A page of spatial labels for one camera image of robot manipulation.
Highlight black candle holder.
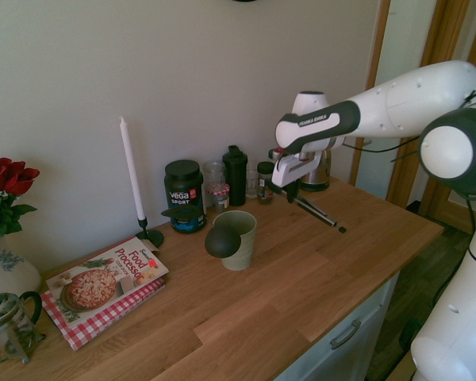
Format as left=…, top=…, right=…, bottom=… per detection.
left=136, top=216, right=164, bottom=248

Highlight white vase blue pattern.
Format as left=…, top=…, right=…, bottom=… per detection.
left=0, top=232, right=42, bottom=297

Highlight tall white candle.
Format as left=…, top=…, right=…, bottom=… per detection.
left=118, top=116, right=146, bottom=220

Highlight pale green kitchen cabinet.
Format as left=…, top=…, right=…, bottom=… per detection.
left=273, top=273, right=400, bottom=381

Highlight black protein powder tub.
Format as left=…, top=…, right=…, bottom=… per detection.
left=164, top=160, right=207, bottom=235

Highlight spice jar with black lid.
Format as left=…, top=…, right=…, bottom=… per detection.
left=256, top=161, right=276, bottom=206

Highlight tan cardboard bookmark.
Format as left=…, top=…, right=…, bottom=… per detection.
left=136, top=237, right=161, bottom=253

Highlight wooden door frame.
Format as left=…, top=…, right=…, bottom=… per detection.
left=348, top=0, right=476, bottom=235

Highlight red checkered book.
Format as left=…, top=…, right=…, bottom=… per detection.
left=40, top=277, right=167, bottom=352

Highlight steel tongs with black tips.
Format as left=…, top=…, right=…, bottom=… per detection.
left=270, top=186, right=347, bottom=234

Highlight glass french press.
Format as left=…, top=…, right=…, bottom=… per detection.
left=0, top=291, right=48, bottom=364

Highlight dark round lid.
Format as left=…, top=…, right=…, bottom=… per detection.
left=205, top=225, right=242, bottom=259

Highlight shiny steel electric kettle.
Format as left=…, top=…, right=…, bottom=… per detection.
left=300, top=149, right=332, bottom=191

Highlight empty clear glass jar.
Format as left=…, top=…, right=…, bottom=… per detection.
left=202, top=160, right=228, bottom=188

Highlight Food Processor cookbook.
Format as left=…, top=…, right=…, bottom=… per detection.
left=45, top=237, right=171, bottom=329

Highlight silver drawer handle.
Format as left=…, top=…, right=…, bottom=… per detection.
left=329, top=319, right=362, bottom=350

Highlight green ribbed utensil holder cup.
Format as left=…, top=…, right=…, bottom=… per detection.
left=210, top=210, right=258, bottom=271

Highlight small jar red checkered lid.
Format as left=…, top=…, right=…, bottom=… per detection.
left=205, top=183, right=232, bottom=214

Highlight red roses bouquet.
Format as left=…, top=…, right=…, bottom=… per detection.
left=0, top=157, right=40, bottom=239

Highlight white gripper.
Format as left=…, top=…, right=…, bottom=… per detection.
left=270, top=149, right=332, bottom=204

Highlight black shaker bottle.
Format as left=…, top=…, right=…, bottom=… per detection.
left=221, top=144, right=249, bottom=207

